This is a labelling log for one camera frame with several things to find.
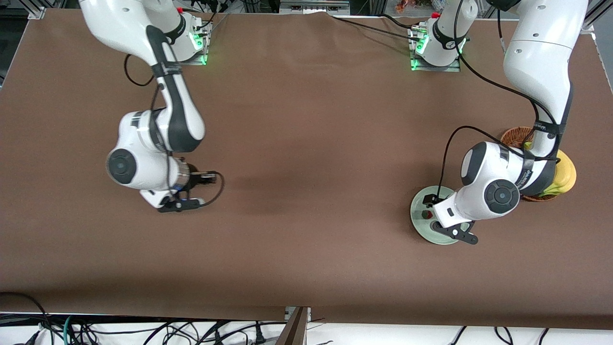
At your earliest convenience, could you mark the aluminium frame bar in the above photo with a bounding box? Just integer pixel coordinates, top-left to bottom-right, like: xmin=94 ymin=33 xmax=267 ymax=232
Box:
xmin=280 ymin=0 xmax=350 ymax=15

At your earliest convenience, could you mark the brown wooden post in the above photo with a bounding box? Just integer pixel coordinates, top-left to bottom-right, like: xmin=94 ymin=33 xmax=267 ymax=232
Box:
xmin=277 ymin=307 xmax=309 ymax=345

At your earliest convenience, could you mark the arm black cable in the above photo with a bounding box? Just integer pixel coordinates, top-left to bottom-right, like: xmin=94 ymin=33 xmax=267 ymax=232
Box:
xmin=124 ymin=53 xmax=226 ymax=207
xmin=437 ymin=0 xmax=558 ymax=197

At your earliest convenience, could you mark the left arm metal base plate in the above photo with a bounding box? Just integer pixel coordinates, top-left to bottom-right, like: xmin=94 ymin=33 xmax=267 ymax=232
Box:
xmin=411 ymin=57 xmax=461 ymax=72

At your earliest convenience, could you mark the pale green round plate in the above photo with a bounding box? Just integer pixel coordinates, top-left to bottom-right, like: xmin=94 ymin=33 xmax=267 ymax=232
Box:
xmin=410 ymin=185 xmax=463 ymax=245

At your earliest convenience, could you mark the black cable across cloth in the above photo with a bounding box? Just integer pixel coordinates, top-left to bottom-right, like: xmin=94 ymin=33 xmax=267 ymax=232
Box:
xmin=328 ymin=13 xmax=427 ymax=44

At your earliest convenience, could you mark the table cover cloth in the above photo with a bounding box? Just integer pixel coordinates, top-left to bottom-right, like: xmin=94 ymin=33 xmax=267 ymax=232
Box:
xmin=0 ymin=7 xmax=613 ymax=330

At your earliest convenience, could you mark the brown wicker basket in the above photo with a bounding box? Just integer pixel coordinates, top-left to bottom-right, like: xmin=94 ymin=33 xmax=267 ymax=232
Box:
xmin=500 ymin=126 xmax=558 ymax=202

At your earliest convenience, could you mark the black looped cable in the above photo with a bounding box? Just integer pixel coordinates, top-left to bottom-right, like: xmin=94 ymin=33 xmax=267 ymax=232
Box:
xmin=0 ymin=291 xmax=56 ymax=345

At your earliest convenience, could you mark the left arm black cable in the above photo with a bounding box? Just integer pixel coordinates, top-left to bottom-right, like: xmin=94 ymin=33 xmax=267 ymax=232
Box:
xmin=437 ymin=0 xmax=558 ymax=197

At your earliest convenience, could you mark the large yellow banana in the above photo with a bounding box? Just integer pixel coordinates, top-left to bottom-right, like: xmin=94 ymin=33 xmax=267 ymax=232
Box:
xmin=541 ymin=149 xmax=577 ymax=197

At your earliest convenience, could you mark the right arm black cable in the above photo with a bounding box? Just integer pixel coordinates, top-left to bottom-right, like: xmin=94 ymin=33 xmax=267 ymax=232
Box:
xmin=124 ymin=53 xmax=226 ymax=207

